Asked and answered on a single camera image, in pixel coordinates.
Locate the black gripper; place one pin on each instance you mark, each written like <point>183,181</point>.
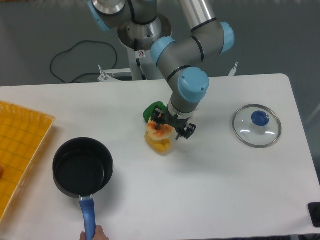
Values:
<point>162,117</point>

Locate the orange white bread roll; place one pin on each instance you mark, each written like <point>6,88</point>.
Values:
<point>158,133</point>

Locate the black saucepan blue handle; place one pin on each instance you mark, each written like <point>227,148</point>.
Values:
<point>82,167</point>

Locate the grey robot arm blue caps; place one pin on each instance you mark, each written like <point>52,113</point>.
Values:
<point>154,54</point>

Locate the person's hand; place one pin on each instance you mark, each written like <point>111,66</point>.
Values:
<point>99,234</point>

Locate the yellow bell pepper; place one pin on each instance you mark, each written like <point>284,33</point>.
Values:
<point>159,146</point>

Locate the green bell pepper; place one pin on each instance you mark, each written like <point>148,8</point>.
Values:
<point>149,110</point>

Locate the glass lid blue knob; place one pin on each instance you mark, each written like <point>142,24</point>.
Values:
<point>256,126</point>

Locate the yellow plastic basket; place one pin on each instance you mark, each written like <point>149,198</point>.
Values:
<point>23,132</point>

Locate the black device at table edge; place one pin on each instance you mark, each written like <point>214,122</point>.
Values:
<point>314,211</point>

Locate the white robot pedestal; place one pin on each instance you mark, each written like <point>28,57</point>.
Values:
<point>138,40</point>

